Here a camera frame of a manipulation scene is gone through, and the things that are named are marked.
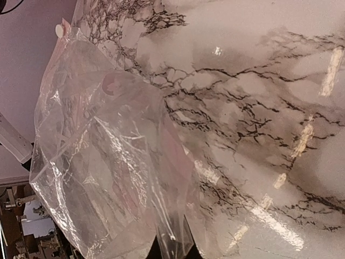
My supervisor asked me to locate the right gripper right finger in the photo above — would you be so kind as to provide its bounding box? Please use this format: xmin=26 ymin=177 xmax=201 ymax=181
xmin=185 ymin=231 xmax=199 ymax=259

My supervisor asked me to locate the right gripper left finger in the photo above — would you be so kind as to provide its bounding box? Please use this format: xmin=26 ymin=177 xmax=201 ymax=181
xmin=146 ymin=237 xmax=162 ymax=259

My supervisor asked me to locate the clear zip top bag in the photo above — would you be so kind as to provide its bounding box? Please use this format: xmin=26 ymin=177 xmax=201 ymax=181
xmin=28 ymin=17 xmax=224 ymax=259

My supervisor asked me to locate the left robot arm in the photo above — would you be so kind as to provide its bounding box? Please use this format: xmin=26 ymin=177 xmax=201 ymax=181
xmin=0 ymin=114 xmax=33 ymax=164

